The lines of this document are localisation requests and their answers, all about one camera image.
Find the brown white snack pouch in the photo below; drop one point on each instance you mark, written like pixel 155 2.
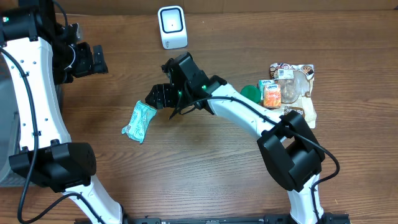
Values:
pixel 296 85

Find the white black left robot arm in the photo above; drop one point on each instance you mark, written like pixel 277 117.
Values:
pixel 41 54

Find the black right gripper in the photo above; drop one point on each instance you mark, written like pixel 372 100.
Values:
pixel 166 96

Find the orange tissue pack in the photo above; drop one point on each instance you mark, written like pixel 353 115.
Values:
pixel 272 96

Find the teal tissue pack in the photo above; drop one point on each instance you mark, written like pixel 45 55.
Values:
pixel 139 122

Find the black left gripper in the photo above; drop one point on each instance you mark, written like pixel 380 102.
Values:
pixel 94 59

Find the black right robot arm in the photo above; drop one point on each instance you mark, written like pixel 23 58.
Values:
pixel 288 147

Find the green capped bottle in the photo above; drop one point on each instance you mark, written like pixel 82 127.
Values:
pixel 252 93

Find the small teal carton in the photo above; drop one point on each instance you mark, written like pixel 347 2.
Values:
pixel 262 84

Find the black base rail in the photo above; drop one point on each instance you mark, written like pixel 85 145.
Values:
pixel 327 218

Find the white barcode scanner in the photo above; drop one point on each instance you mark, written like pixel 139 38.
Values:
pixel 173 30

